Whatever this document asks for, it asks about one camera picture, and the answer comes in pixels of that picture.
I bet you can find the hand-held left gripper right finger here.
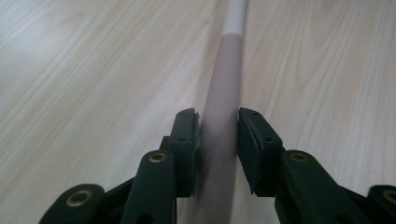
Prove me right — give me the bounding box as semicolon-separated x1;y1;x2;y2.
237;106;286;197

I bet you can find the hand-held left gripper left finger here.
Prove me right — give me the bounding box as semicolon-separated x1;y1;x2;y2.
160;107;201;199

